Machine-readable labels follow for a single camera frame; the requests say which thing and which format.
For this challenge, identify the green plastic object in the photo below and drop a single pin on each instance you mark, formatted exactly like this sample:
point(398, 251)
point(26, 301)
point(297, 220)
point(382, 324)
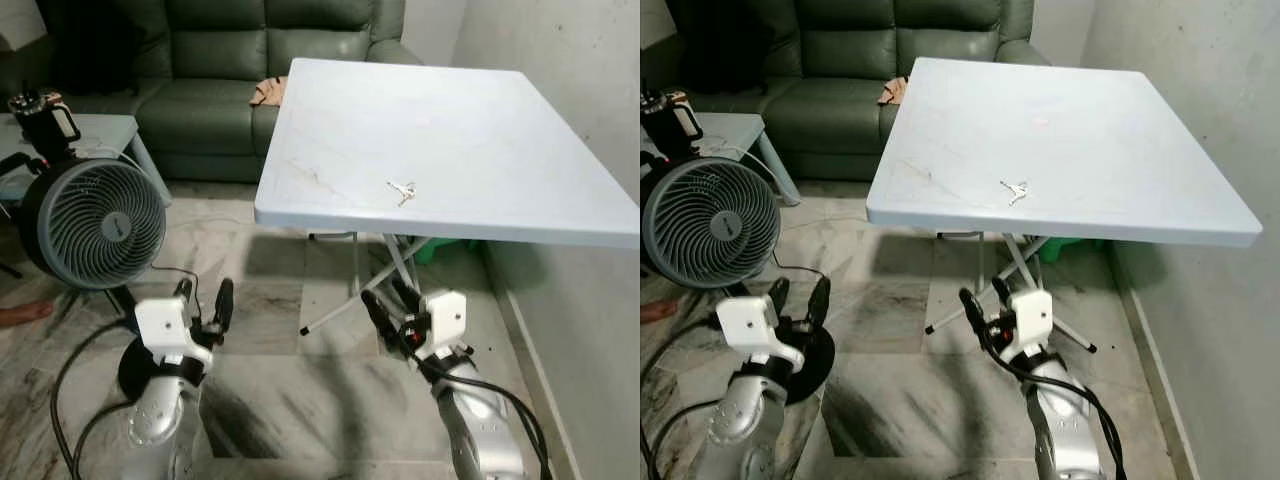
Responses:
point(440, 252)
point(1058, 250)

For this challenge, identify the black device with white label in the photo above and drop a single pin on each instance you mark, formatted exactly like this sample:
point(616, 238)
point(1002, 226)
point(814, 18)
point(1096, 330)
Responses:
point(45, 122)
point(668, 122)

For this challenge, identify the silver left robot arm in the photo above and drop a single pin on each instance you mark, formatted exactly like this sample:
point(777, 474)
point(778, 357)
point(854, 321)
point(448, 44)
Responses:
point(740, 420)
point(155, 425)

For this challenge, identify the pale blue side table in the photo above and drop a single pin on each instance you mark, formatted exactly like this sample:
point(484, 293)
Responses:
point(735, 130)
point(100, 130)

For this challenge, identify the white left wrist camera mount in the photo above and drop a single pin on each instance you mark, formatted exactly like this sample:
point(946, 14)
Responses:
point(745, 318)
point(160, 320)

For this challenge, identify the brown crumpled cloth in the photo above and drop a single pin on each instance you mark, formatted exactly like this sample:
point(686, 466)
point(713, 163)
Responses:
point(270, 92)
point(893, 92)

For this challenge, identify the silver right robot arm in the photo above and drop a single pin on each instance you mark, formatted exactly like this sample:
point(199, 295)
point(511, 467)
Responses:
point(1065, 425)
point(480, 420)

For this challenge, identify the green leather sofa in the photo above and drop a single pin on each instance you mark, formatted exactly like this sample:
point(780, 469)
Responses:
point(200, 110)
point(830, 110)

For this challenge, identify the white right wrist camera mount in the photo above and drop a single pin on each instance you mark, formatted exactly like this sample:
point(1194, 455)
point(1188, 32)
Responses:
point(445, 320)
point(1032, 318)

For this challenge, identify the metal folding table legs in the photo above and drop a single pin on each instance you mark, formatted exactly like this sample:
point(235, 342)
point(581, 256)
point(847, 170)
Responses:
point(950, 318)
point(330, 315)

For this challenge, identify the black grey floor fan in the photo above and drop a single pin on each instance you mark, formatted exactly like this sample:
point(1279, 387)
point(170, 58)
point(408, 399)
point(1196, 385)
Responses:
point(710, 225)
point(95, 225)

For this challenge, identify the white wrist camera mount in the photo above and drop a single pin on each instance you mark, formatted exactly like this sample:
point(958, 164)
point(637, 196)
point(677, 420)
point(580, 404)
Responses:
point(160, 320)
point(1032, 318)
point(445, 320)
point(745, 318)

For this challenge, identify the bare person foot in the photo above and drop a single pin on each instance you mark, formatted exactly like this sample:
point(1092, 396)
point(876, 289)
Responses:
point(657, 310)
point(25, 314)

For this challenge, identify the dark garment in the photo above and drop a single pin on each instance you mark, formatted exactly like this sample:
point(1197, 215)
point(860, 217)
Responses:
point(715, 50)
point(90, 50)

